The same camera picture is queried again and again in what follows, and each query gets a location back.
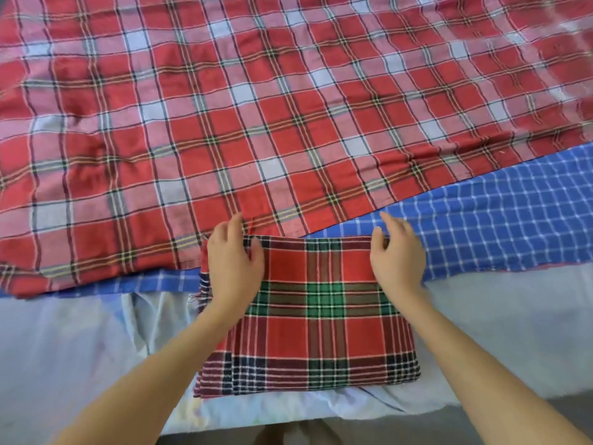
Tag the blue checked cloth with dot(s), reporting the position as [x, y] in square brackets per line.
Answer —
[500, 217]

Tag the person's left forearm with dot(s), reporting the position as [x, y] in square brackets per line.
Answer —
[148, 384]

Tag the red green plaid cloth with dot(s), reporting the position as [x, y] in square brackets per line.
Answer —
[315, 319]

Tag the person's right forearm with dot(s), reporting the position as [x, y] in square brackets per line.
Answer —
[482, 375]

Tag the person's left hand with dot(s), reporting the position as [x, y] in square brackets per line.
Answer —
[233, 269]

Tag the red white plaid cloth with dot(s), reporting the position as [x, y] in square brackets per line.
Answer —
[232, 116]

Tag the person's right hand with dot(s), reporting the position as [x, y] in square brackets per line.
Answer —
[398, 259]

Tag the white bed sheet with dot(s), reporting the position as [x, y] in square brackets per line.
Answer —
[65, 357]

